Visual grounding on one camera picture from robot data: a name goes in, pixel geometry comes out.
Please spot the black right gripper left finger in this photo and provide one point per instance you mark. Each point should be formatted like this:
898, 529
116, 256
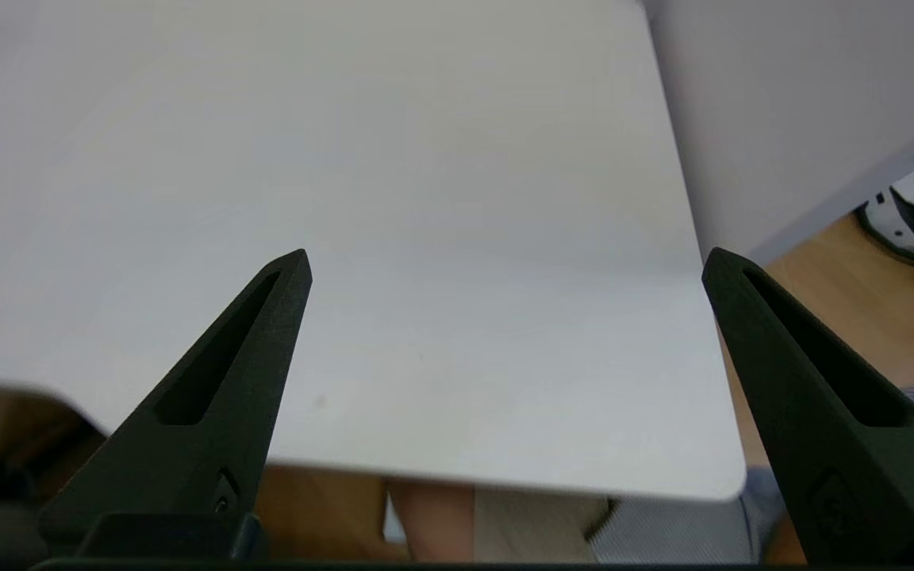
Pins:
211, 412

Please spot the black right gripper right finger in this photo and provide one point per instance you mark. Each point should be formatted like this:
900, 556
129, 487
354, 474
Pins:
862, 476

